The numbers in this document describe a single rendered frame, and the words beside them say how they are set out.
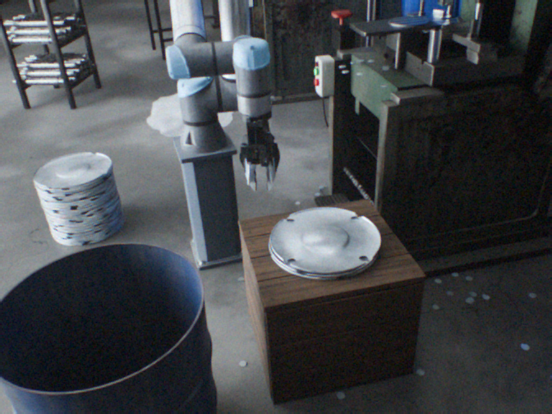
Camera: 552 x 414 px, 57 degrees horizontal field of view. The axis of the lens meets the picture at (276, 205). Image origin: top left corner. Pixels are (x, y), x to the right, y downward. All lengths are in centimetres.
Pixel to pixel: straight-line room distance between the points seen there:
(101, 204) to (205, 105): 69
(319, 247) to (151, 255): 42
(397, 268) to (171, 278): 55
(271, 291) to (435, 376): 56
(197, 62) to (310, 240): 53
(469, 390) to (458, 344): 16
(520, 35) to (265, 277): 108
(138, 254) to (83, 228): 89
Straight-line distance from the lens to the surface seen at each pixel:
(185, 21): 127
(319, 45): 333
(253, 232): 143
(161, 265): 124
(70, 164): 220
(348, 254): 131
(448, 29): 175
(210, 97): 162
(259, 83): 111
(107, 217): 213
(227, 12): 154
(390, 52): 177
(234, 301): 174
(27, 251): 223
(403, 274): 129
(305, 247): 133
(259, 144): 115
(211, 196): 174
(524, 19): 179
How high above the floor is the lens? 116
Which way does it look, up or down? 32 degrees down
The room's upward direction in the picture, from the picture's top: 3 degrees counter-clockwise
